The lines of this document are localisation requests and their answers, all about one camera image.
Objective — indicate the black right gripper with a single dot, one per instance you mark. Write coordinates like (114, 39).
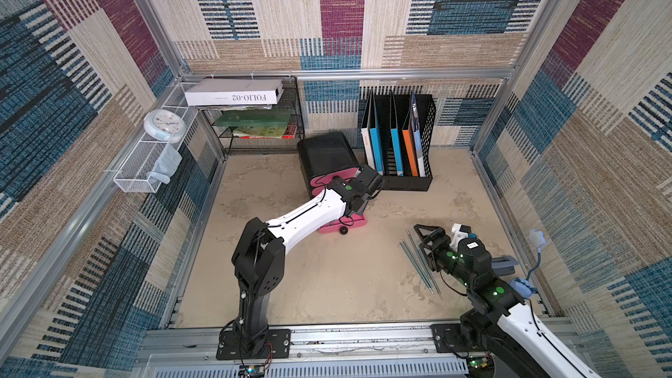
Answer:
(437, 244)

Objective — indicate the pink top drawer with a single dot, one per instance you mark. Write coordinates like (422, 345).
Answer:
(325, 179)

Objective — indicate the black drawer cabinet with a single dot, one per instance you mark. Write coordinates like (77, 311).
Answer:
(325, 154)

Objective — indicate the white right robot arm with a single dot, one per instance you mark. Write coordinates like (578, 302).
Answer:
(500, 321)

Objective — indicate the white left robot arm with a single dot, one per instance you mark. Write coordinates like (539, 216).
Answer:
(259, 257)

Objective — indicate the green pencil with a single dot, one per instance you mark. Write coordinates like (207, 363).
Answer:
(407, 251)
(423, 265)

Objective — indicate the white binder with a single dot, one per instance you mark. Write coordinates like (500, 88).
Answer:
(366, 138)

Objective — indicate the black mesh file holder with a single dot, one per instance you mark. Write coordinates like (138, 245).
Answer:
(427, 112)

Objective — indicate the teal folder right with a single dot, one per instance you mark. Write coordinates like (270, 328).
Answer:
(395, 138)

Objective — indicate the orange folder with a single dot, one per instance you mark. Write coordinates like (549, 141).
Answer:
(408, 137)

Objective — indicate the green book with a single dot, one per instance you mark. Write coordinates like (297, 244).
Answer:
(253, 118)

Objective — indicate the white folio box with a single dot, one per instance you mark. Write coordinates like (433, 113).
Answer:
(221, 92)

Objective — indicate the light blue cloth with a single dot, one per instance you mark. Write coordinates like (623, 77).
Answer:
(165, 166)

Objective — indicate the white round clock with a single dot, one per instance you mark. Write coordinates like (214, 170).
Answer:
(164, 126)

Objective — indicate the black mesh wire shelf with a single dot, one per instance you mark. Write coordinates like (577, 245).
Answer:
(290, 100)

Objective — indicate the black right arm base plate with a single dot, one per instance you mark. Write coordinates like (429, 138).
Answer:
(448, 338)

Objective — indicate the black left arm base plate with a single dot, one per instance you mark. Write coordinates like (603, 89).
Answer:
(273, 344)

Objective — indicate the white wire basket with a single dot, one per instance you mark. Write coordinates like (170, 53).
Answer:
(131, 175)

